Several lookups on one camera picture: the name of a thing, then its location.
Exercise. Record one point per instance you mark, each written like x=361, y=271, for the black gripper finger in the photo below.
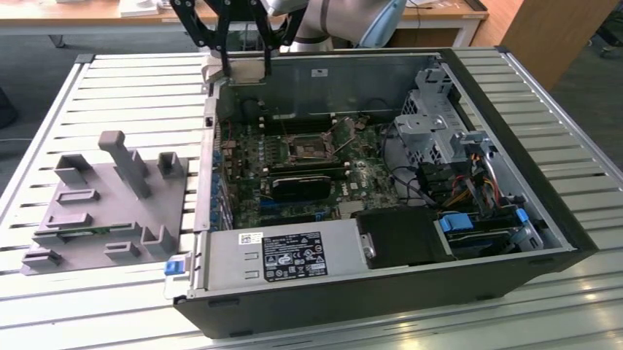
x=259, y=18
x=225, y=36

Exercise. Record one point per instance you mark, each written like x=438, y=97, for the silver CPU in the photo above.
x=249, y=71

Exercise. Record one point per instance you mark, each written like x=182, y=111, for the metal locking lever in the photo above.
x=282, y=122

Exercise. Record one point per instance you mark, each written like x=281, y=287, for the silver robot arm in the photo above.
x=335, y=18

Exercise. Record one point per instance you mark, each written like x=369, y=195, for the CPU socket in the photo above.
x=311, y=149

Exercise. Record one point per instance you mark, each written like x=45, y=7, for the clear storage box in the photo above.
x=241, y=38

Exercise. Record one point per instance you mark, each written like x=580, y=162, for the white box blue label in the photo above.
x=165, y=3

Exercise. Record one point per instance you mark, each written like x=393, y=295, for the white cardboard box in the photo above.
x=139, y=9

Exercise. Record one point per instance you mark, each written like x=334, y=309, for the white case sticker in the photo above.
x=319, y=73

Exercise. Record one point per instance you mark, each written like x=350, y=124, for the black graphics card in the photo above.
x=299, y=189

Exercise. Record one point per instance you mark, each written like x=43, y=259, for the metal disk bay cage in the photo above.
x=423, y=125

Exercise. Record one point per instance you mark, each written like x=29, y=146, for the black bulky object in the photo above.
x=6, y=109

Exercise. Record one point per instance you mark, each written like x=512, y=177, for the green motherboard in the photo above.
x=375, y=197

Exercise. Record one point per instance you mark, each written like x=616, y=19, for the silver chipset heatsink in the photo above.
x=350, y=210

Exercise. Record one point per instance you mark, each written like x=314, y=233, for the grey parts rack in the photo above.
x=113, y=218

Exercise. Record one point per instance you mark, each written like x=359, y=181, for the green RAM stick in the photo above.
x=102, y=230

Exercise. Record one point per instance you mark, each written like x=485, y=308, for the wooden cabinet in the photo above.
x=550, y=29

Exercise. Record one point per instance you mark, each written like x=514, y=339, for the grey power supply unit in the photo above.
x=234, y=255

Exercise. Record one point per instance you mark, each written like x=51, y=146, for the blue case release latch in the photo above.
x=175, y=268

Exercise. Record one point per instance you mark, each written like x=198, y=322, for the black plastic shroud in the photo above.
x=405, y=237

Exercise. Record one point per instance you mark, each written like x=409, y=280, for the hard disk in blue carrier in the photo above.
x=458, y=222

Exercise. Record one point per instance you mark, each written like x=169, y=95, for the black office chair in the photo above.
x=614, y=36

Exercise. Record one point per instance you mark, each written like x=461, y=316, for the blue plastic latch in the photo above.
x=522, y=216

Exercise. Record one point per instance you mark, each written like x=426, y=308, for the black PC case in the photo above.
x=341, y=313

